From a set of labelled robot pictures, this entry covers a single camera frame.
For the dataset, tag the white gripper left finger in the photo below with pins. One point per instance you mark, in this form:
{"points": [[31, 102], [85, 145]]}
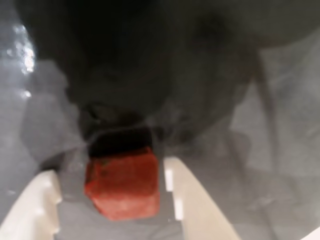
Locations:
{"points": [[32, 207]]}

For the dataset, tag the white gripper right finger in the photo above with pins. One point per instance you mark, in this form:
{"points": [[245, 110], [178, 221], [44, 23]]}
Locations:
{"points": [[195, 205]]}

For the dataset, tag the red cube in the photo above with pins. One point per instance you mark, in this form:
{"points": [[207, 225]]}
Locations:
{"points": [[125, 187]]}

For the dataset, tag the black table mat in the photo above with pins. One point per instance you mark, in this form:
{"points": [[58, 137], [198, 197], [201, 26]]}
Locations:
{"points": [[275, 150]]}

